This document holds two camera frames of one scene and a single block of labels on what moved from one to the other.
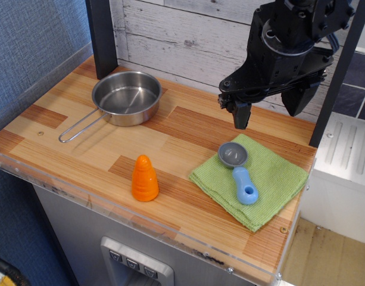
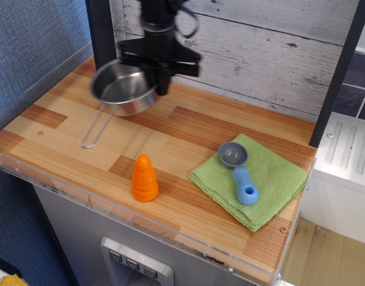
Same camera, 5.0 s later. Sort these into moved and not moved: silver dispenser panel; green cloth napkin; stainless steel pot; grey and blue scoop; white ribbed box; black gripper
Moved: stainless steel pot; black gripper
Not moved: grey and blue scoop; white ribbed box; green cloth napkin; silver dispenser panel
